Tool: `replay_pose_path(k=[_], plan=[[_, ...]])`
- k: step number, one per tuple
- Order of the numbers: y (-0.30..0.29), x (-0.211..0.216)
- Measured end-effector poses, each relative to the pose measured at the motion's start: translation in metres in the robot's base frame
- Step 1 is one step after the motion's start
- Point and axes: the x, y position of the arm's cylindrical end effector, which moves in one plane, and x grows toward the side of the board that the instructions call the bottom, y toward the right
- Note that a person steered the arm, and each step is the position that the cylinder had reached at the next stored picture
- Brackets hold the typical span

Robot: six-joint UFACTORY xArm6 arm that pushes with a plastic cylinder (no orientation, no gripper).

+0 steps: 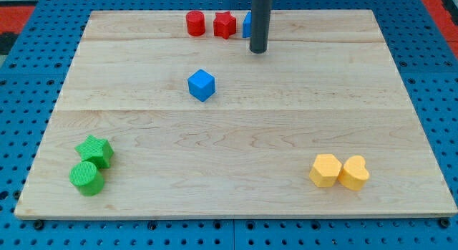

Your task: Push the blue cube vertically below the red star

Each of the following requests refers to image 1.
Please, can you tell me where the blue cube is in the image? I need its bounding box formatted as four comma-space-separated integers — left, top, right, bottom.
187, 69, 215, 102

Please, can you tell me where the red star block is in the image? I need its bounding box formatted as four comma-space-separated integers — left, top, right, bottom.
213, 11, 237, 39

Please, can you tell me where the green star block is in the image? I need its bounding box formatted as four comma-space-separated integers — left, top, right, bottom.
74, 135, 114, 169

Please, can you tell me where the blue block behind rod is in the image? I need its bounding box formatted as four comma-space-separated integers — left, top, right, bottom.
242, 11, 251, 38

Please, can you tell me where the light wooden board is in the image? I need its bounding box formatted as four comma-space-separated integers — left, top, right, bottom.
14, 10, 457, 221

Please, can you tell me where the red cylinder block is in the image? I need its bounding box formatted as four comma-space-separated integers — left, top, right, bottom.
185, 10, 205, 37

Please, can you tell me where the yellow hexagon block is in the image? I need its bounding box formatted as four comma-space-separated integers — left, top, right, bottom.
309, 154, 342, 188

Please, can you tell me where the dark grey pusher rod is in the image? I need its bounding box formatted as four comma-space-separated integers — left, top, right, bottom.
250, 0, 273, 54

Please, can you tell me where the yellow heart block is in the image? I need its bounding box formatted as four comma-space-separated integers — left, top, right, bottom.
338, 155, 370, 191

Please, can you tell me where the green cylinder block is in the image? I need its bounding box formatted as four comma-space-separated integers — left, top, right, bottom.
69, 161, 104, 196

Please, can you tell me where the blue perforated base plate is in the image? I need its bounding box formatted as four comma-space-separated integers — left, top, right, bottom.
1, 0, 457, 249

